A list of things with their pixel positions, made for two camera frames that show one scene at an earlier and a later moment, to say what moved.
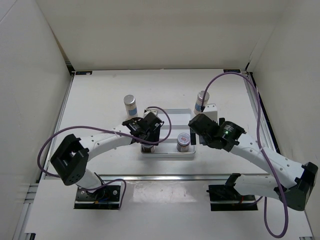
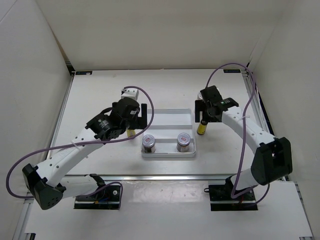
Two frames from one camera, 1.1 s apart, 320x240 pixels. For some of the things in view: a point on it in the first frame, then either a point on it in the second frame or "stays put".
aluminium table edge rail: [55, 178] stays put
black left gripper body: [149, 134] → [130, 124]
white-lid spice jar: [147, 148] stays put
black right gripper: [193, 139] → [200, 106]
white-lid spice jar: [183, 143] stays put
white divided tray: [181, 123] stays put
